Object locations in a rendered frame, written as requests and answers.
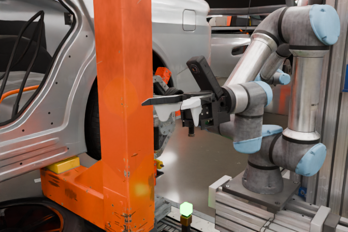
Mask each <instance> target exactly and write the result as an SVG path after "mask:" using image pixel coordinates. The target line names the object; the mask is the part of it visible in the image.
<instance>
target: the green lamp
mask: <svg viewBox="0 0 348 232"><path fill-rule="evenodd" d="M180 213H181V214H183V215H186V216H188V215H189V214H191V213H192V204H189V203H187V202H184V203H183V204H182V205H181V206H180Z"/></svg>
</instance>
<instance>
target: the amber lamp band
mask: <svg viewBox="0 0 348 232"><path fill-rule="evenodd" d="M191 223H192V215H190V216H189V217H187V218H186V217H184V216H182V215H181V216H180V224H182V225H184V226H189V225H190V224H191Z"/></svg>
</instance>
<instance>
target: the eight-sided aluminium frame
mask: <svg viewBox="0 0 348 232"><path fill-rule="evenodd" d="M153 84H154V85H155V86H156V88H157V89H158V90H159V92H160V93H161V94H162V95H163V96H164V94H165V92H166V90H167V89H168V88H169V87H168V86H167V84H166V83H165V82H164V81H163V80H162V78H161V76H159V75H153ZM170 115H171V116H172V118H173V127H172V130H171V132H170V133H169V134H168V135H165V136H164V135H160V136H159V148H160V153H154V159H156V158H159V157H160V156H161V154H162V153H163V150H164V148H165V146H166V144H167V142H168V141H169V139H170V137H171V135H172V133H173V132H174V129H175V125H176V124H175V111H174V112H171V113H170Z"/></svg>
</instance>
